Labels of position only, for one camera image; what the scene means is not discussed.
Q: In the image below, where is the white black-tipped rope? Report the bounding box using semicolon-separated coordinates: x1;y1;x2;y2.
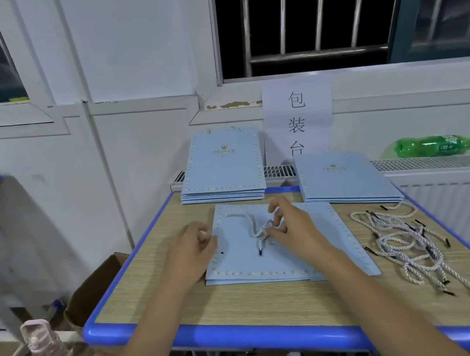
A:
225;206;291;261

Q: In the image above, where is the white paper sign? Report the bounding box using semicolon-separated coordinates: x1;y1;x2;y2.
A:
257;72;340;162

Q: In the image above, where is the blue-edged wooden desk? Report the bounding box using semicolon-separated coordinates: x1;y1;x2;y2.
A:
66;152;470;356

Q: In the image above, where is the brown cardboard box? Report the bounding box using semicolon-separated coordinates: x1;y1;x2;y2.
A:
58;250;138;330

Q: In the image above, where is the person's right hand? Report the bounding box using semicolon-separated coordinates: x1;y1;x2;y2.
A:
255;188;337;268

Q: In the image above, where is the person's right forearm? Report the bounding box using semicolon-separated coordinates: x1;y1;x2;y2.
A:
308;225;470;356

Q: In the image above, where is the pile of white twisted ropes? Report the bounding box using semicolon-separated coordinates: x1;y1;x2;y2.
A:
348;192;470;314

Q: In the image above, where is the person's left forearm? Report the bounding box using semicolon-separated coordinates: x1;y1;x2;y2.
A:
89;267;212;356

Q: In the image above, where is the green plastic bottle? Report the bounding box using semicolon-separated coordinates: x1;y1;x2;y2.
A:
394;129;470;163

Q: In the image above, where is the metal window grille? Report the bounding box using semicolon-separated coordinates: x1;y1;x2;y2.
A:
213;0;423;83

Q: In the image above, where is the person's left hand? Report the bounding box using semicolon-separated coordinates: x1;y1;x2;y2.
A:
157;219;223;286

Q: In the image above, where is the stack of blue paper bags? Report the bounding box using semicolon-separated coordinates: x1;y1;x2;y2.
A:
293;142;405;215

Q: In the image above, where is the pink water bottle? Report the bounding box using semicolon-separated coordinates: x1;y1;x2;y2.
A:
19;314;74;356

